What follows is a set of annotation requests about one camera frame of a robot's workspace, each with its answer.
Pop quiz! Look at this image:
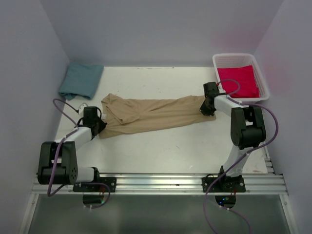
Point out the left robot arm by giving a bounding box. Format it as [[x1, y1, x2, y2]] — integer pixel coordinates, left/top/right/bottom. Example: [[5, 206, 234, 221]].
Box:
[[37, 106, 106, 192]]

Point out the purple cable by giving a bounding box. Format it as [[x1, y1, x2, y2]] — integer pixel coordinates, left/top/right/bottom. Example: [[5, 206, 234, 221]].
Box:
[[47, 98, 112, 209], [203, 79, 279, 234]]

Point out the beige t shirt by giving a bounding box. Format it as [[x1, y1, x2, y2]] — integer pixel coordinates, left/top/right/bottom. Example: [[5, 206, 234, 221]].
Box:
[[99, 94, 216, 139]]

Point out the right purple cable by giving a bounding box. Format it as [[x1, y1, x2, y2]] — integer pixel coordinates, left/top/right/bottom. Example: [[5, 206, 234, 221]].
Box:
[[203, 79, 279, 234]]

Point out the aluminium rail frame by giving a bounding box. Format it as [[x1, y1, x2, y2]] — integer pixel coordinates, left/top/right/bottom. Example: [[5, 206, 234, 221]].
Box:
[[19, 103, 293, 234]]

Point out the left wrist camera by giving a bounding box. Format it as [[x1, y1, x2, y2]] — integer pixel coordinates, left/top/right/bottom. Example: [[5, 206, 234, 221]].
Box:
[[77, 103, 88, 115]]

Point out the teal folded t shirt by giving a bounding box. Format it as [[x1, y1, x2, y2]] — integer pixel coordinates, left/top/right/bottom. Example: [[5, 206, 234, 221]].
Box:
[[58, 62, 104, 100]]

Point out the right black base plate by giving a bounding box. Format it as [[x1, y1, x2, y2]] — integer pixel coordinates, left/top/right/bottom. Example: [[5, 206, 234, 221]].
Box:
[[201, 175, 246, 193]]

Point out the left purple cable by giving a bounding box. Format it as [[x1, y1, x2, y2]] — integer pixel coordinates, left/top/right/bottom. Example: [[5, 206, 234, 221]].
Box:
[[47, 98, 112, 209]]

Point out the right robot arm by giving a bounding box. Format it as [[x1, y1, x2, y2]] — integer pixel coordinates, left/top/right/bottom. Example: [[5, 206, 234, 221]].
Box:
[[200, 82, 266, 192]]

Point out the red folded t shirt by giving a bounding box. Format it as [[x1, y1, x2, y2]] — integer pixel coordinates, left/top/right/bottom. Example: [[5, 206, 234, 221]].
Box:
[[217, 65, 260, 98]]

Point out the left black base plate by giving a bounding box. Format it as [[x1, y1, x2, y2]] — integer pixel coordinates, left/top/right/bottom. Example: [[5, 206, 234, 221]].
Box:
[[73, 177, 117, 194]]

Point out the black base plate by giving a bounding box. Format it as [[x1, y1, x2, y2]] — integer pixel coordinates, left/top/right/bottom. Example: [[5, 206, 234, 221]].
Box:
[[201, 175, 246, 193], [73, 177, 117, 194]]

